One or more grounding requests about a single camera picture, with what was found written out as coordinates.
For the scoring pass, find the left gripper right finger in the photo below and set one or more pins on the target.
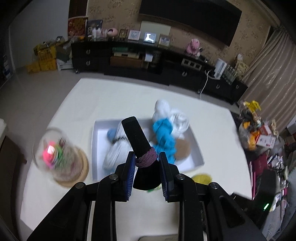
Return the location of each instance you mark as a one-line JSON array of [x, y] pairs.
[[206, 212]]

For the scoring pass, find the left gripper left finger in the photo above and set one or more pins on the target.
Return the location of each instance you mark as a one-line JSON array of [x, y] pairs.
[[88, 211]]

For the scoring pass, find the yellow white plush towel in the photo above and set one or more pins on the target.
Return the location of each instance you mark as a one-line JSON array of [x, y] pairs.
[[202, 178]]

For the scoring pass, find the brown plush bear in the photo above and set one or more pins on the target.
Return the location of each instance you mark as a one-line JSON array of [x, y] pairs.
[[183, 149]]

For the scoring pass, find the black sock roll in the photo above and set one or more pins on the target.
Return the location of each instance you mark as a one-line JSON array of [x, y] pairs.
[[148, 169]]

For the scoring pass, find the blue cloth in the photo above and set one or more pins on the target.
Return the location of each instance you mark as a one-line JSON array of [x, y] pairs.
[[165, 142]]

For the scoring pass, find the blue white plush bird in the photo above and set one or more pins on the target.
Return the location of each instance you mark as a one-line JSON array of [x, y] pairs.
[[119, 149]]

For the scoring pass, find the light green cloth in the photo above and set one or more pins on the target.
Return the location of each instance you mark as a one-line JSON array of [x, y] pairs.
[[157, 188]]

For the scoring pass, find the glass dome with flowers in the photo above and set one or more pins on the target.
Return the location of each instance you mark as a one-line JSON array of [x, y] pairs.
[[62, 161]]

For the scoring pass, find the beige curtain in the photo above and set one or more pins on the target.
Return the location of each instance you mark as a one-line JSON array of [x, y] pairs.
[[271, 79]]

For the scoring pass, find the white air purifier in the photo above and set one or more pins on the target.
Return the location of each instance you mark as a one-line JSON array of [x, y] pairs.
[[220, 66]]

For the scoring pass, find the black TV cabinet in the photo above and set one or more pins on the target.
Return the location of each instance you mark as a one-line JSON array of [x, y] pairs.
[[148, 62]]

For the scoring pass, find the pink plush toy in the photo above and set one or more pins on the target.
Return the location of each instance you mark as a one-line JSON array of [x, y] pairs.
[[193, 48]]

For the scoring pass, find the yellow crates stack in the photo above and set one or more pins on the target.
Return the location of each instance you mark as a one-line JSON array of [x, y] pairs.
[[46, 58]]

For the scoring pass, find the black television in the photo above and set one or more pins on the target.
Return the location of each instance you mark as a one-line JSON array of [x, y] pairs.
[[218, 19]]

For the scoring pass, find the pink framed picture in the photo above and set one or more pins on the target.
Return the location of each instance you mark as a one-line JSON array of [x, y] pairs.
[[134, 35]]

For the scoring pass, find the pink round speaker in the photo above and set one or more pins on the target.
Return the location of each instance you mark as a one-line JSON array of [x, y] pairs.
[[112, 32]]

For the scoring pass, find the wooden picture frame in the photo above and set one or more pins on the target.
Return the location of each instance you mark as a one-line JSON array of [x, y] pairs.
[[164, 41]]

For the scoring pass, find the blue picture frame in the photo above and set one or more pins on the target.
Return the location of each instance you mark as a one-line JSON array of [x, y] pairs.
[[150, 38]]

